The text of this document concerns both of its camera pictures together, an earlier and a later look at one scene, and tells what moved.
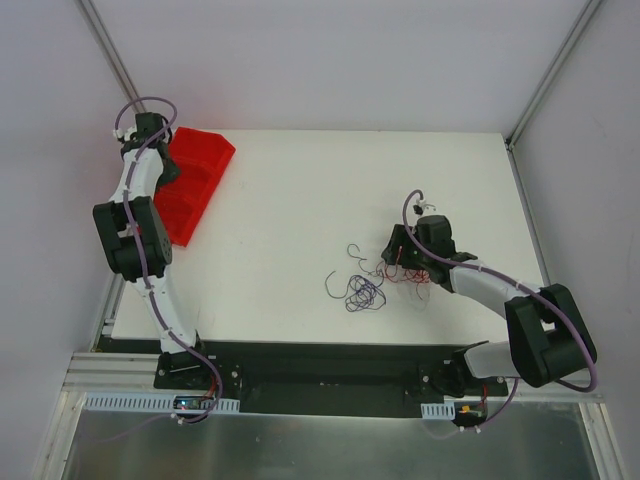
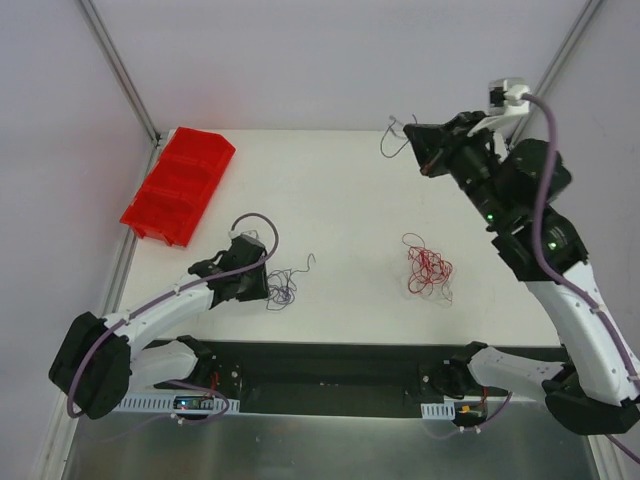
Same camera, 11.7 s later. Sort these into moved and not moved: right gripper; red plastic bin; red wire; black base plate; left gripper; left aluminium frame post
Moved: red wire; right gripper; left gripper
Not moved: left aluminium frame post; red plastic bin; black base plate
